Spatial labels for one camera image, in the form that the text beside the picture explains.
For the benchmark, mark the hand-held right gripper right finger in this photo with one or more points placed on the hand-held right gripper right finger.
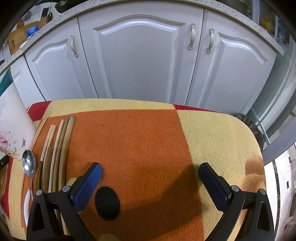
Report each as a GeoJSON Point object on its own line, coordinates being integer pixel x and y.
{"type": "Point", "coordinates": [214, 185]}

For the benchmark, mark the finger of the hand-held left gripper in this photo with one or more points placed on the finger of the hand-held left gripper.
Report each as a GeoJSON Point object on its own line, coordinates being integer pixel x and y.
{"type": "Point", "coordinates": [4, 162]}

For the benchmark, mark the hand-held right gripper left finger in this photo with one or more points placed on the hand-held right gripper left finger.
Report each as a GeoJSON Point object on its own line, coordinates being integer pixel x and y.
{"type": "Point", "coordinates": [89, 183]}

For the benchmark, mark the metal spoon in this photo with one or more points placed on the metal spoon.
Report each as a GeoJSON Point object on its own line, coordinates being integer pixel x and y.
{"type": "Point", "coordinates": [29, 163]}

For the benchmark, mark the tan bamboo chopstick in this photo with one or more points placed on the tan bamboo chopstick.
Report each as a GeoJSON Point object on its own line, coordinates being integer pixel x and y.
{"type": "Point", "coordinates": [60, 150]}
{"type": "Point", "coordinates": [66, 150]}

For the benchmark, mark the teal floral utensil holder cup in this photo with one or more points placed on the teal floral utensil holder cup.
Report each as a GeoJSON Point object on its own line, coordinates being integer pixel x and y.
{"type": "Point", "coordinates": [12, 120]}

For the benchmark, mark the thin pale wooden chopstick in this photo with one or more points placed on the thin pale wooden chopstick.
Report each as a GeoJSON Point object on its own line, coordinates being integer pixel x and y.
{"type": "Point", "coordinates": [37, 133]}
{"type": "Point", "coordinates": [42, 126]}

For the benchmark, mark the two-tone brown wooden chopstick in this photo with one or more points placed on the two-tone brown wooden chopstick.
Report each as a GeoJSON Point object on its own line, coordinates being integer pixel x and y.
{"type": "Point", "coordinates": [47, 141]}
{"type": "Point", "coordinates": [51, 141]}

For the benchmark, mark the black round felt patch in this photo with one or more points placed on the black round felt patch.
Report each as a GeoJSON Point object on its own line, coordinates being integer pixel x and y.
{"type": "Point", "coordinates": [107, 202]}

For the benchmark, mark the orange yellow red blanket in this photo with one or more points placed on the orange yellow red blanket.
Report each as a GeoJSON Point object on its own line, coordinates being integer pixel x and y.
{"type": "Point", "coordinates": [143, 143]}

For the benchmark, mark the dark woven basket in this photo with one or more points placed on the dark woven basket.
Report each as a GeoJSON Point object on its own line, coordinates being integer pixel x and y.
{"type": "Point", "coordinates": [253, 129]}

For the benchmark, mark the white corner cabinet door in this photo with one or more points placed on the white corner cabinet door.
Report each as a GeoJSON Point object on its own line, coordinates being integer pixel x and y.
{"type": "Point", "coordinates": [25, 81]}

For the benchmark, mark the white framed glass door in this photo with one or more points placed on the white framed glass door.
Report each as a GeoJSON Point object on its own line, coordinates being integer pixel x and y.
{"type": "Point", "coordinates": [277, 92]}

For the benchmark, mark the wooden cutting board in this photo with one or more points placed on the wooden cutting board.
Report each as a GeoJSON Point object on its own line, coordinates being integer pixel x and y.
{"type": "Point", "coordinates": [17, 38]}

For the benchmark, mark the blue white bag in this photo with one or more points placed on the blue white bag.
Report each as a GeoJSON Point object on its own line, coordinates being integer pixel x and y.
{"type": "Point", "coordinates": [32, 29]}

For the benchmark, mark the wooden knife block with knives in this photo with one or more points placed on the wooden knife block with knives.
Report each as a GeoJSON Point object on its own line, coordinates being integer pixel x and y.
{"type": "Point", "coordinates": [44, 22]}

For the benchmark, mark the black wok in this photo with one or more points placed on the black wok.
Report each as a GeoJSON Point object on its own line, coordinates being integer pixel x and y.
{"type": "Point", "coordinates": [61, 5]}

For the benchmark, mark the speckled stone countertop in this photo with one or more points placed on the speckled stone countertop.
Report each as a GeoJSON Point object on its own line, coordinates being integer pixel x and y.
{"type": "Point", "coordinates": [231, 19]}

